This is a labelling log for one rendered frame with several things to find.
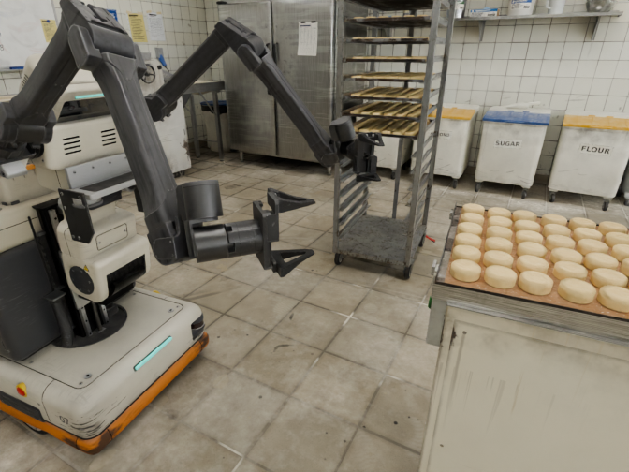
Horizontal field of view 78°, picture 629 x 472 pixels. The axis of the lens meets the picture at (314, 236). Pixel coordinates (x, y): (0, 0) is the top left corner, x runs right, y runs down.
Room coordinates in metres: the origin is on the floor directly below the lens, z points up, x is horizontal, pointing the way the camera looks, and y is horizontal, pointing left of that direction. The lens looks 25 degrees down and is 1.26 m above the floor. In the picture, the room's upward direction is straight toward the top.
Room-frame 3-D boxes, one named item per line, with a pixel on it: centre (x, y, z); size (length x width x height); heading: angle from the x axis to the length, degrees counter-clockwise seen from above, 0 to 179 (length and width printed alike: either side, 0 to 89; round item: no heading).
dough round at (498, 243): (0.70, -0.37, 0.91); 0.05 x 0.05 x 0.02
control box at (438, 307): (0.76, -0.30, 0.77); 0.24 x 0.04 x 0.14; 156
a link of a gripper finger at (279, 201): (0.61, 0.04, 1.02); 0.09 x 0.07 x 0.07; 112
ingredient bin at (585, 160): (3.54, -2.50, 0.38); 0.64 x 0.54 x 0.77; 149
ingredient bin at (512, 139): (3.85, -1.93, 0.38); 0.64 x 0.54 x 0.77; 151
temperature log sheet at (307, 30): (4.30, 0.07, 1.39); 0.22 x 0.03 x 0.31; 61
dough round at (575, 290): (0.54, -0.42, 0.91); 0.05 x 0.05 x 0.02
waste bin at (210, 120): (5.66, 1.29, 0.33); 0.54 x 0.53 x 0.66; 61
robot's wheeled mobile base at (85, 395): (1.26, 0.90, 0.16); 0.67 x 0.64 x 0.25; 67
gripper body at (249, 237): (0.58, 0.11, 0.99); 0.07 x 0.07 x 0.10; 22
